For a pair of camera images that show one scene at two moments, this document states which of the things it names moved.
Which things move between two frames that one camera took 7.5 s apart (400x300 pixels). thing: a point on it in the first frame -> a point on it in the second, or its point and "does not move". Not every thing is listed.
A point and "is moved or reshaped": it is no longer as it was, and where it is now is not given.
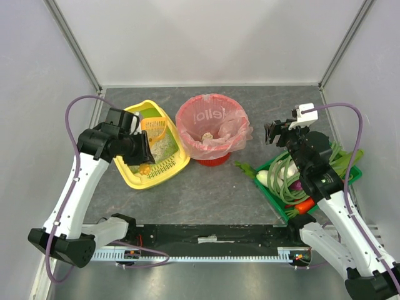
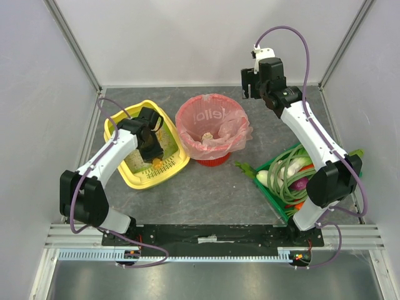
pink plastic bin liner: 210,125 does not move
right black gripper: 282,134 -> 249,83
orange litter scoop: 155,128 is moved or reshaped
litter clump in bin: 207,135 does not move
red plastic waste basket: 211,126 does not move
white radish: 262,176 does not move
